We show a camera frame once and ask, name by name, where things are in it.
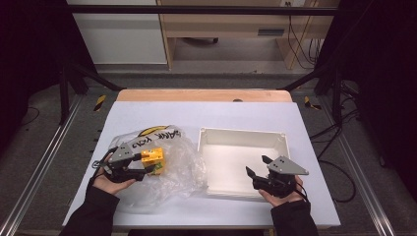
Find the light wooden desk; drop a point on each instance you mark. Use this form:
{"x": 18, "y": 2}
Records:
{"x": 229, "y": 24}

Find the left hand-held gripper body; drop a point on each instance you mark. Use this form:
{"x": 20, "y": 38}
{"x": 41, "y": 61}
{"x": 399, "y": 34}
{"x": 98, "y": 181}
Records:
{"x": 123, "y": 154}

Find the person's left hand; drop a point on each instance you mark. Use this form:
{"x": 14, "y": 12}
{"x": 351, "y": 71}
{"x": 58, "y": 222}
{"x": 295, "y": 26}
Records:
{"x": 109, "y": 185}

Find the black metal stand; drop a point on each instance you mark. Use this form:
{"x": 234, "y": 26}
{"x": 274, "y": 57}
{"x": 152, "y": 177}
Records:
{"x": 70, "y": 78}
{"x": 334, "y": 88}

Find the white cabinet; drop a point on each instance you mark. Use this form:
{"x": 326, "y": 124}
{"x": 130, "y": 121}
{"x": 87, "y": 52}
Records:
{"x": 121, "y": 39}

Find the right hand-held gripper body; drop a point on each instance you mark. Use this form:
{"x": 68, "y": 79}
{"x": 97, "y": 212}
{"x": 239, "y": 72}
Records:
{"x": 285, "y": 167}

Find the person's right hand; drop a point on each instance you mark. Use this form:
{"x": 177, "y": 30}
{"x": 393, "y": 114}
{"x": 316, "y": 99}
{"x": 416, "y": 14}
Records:
{"x": 283, "y": 200}

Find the black metal crossbar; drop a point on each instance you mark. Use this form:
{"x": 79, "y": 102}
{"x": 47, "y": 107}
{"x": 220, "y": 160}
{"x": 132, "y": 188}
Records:
{"x": 196, "y": 10}

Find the metal floor rail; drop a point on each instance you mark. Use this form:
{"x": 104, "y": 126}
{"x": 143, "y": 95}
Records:
{"x": 360, "y": 170}
{"x": 39, "y": 170}

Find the yellow box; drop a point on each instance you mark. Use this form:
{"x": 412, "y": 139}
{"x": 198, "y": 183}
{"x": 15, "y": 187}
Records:
{"x": 152, "y": 155}

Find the white plastic box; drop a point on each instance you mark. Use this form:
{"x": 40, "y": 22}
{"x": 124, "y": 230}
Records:
{"x": 236, "y": 157}

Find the clear plastic bag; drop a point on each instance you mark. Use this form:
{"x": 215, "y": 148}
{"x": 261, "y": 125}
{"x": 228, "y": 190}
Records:
{"x": 183, "y": 167}

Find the wooden table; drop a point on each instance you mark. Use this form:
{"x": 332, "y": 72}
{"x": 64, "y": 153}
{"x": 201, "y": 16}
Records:
{"x": 196, "y": 95}

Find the dark curtain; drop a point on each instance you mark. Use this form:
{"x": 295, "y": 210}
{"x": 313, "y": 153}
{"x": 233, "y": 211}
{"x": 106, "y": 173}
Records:
{"x": 29, "y": 65}
{"x": 380, "y": 82}

